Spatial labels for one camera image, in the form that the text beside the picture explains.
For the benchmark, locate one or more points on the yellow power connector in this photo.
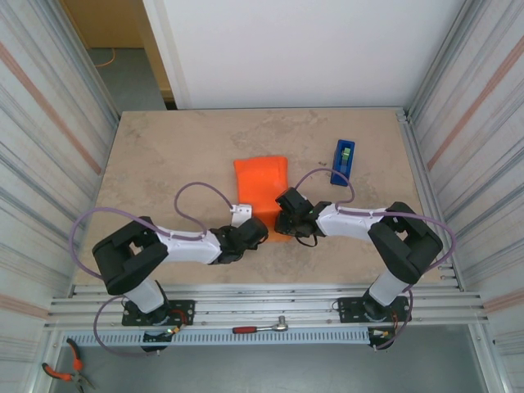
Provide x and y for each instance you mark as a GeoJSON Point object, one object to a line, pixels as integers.
{"type": "Point", "coordinates": [175, 330]}
{"type": "Point", "coordinates": [385, 335]}

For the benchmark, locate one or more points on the yellow wooden door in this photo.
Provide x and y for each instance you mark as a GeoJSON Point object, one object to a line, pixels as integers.
{"type": "Point", "coordinates": [106, 24]}

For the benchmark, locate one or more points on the aluminium side rail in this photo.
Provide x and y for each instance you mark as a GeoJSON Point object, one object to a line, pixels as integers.
{"type": "Point", "coordinates": [408, 125]}

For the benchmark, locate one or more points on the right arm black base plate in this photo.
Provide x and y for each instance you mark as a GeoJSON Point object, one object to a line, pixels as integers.
{"type": "Point", "coordinates": [348, 307]}

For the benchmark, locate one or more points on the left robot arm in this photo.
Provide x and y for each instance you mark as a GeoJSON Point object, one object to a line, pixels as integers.
{"type": "Point", "coordinates": [123, 258]}

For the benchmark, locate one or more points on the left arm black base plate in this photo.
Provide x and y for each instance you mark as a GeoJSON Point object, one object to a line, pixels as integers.
{"type": "Point", "coordinates": [184, 307]}

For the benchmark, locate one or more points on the blue tape dispenser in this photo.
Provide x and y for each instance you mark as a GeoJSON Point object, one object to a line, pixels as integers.
{"type": "Point", "coordinates": [337, 174]}

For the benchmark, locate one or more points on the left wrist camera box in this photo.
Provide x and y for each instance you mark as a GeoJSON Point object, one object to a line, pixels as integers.
{"type": "Point", "coordinates": [241, 213]}

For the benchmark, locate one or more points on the green tape roll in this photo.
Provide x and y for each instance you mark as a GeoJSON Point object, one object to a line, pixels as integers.
{"type": "Point", "coordinates": [346, 155]}

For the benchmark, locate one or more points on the orange wrapping paper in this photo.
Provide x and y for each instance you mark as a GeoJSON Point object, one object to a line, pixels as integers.
{"type": "Point", "coordinates": [262, 184]}

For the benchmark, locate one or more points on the aluminium rail frame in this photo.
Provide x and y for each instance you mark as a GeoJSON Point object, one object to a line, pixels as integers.
{"type": "Point", "coordinates": [266, 305]}

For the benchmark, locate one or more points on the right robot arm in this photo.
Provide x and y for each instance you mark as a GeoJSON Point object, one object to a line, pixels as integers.
{"type": "Point", "coordinates": [409, 254]}

